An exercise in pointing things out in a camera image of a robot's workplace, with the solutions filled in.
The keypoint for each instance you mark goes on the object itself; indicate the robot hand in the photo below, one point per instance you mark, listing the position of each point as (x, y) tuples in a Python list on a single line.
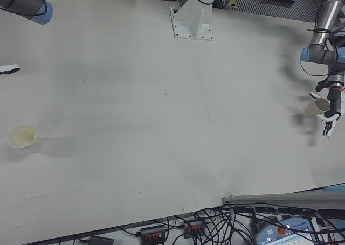
[(334, 102), (8, 69)]

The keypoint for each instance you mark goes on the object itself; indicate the tan paper cup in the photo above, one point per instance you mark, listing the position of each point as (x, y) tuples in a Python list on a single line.
[(314, 109)]

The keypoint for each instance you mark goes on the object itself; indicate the white paper cup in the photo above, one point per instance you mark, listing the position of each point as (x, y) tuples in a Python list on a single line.
[(23, 137)]

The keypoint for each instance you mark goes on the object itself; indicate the light blue plastic bin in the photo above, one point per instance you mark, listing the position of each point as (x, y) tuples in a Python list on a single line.
[(337, 188)]

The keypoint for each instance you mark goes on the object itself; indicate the light blue teach pendant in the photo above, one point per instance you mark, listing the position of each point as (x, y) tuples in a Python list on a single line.
[(285, 237)]

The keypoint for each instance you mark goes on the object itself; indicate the black hub with orange ports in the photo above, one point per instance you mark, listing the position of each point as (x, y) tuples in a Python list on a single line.
[(194, 228), (152, 232)]

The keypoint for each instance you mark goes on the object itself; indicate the black power adapter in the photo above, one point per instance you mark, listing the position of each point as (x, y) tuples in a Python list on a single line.
[(101, 241)]

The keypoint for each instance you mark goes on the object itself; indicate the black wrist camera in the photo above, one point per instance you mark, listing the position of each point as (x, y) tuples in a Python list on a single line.
[(320, 85)]

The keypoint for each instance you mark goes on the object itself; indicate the aluminium profile rail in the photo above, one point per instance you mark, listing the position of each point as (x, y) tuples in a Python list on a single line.
[(269, 199)]

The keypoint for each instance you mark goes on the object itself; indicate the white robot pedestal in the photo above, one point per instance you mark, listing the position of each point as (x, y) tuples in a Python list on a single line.
[(191, 21)]

